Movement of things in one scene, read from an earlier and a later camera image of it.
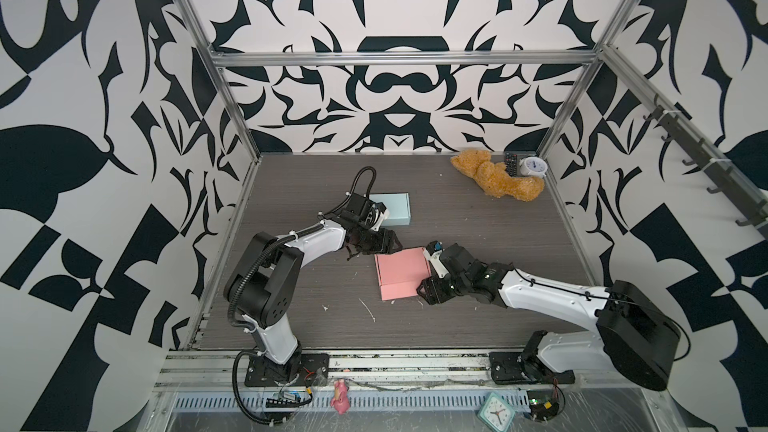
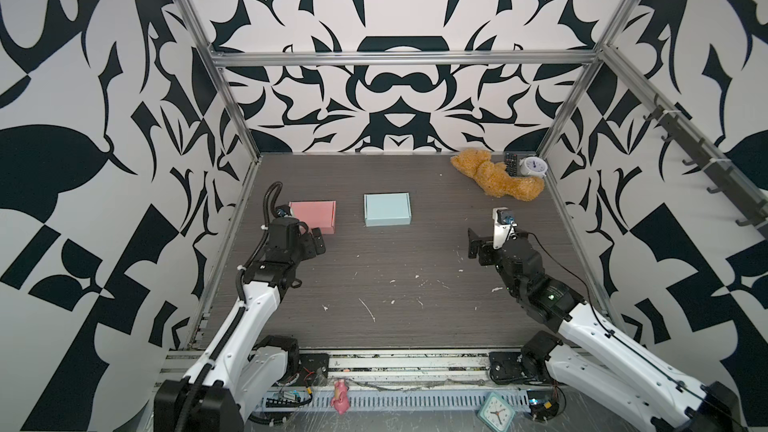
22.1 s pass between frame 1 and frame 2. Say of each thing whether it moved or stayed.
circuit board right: stayed
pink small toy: stayed
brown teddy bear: stayed
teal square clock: stayed
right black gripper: moved
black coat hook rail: stayed
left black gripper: moved
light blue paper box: stayed
